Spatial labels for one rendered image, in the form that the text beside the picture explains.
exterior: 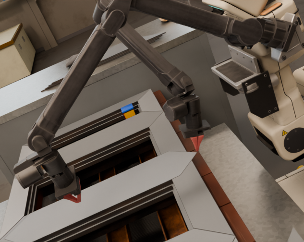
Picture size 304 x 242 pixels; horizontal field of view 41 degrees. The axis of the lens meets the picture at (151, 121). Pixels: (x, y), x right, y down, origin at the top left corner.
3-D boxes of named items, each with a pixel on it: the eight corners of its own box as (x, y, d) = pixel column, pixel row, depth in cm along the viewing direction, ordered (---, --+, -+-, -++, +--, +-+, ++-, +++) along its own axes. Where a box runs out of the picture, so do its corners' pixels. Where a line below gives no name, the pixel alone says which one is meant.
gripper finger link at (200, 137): (206, 153, 144) (203, 129, 140) (186, 157, 143) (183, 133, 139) (200, 145, 150) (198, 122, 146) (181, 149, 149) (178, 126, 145)
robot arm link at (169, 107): (188, 74, 138) (178, 86, 145) (160, 84, 133) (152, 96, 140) (205, 103, 135) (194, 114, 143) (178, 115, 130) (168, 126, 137)
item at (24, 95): (-23, 134, 210) (-28, 128, 209) (-4, 97, 265) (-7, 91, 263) (205, 32, 212) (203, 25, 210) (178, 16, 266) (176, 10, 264)
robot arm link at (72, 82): (130, 17, 105) (122, 20, 116) (112, 4, 104) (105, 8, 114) (42, 158, 105) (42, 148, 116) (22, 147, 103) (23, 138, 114)
